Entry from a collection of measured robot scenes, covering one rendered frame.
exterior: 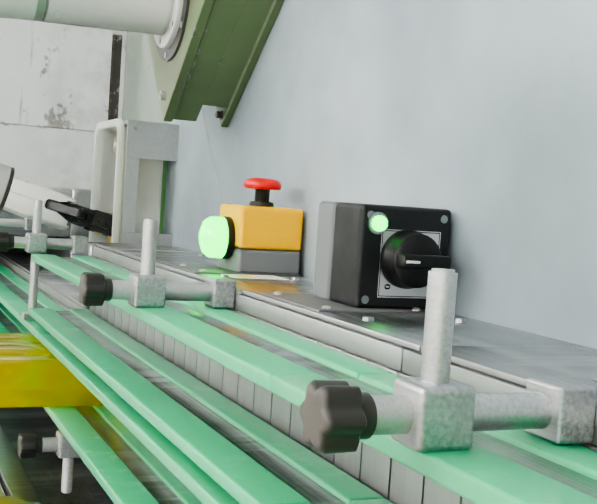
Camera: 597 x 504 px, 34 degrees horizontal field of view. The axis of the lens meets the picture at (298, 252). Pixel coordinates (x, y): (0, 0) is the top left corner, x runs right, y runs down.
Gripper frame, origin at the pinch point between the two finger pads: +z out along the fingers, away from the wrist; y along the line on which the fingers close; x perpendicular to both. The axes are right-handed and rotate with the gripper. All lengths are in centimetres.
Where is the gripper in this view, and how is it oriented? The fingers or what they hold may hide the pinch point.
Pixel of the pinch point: (101, 223)
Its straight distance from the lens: 155.9
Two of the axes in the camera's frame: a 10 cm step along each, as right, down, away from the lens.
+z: 8.7, 3.0, 3.9
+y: 4.0, 0.5, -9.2
